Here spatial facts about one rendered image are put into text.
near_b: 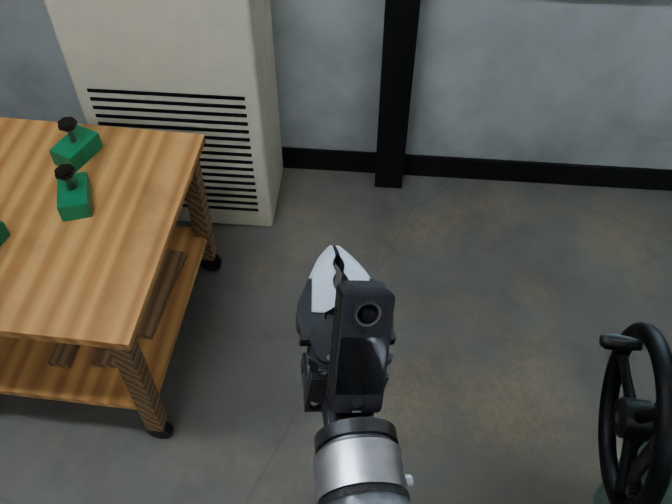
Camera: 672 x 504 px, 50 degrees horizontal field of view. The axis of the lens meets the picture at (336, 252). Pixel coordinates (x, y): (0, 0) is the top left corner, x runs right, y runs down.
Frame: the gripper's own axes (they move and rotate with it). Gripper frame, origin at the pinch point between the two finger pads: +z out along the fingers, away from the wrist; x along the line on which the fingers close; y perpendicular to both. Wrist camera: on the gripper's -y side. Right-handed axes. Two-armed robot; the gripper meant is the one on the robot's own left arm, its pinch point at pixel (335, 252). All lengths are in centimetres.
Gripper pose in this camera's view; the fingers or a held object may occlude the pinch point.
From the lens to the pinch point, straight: 71.9
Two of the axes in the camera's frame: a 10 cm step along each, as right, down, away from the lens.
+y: -1.4, 6.4, 7.6
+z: -1.0, -7.7, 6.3
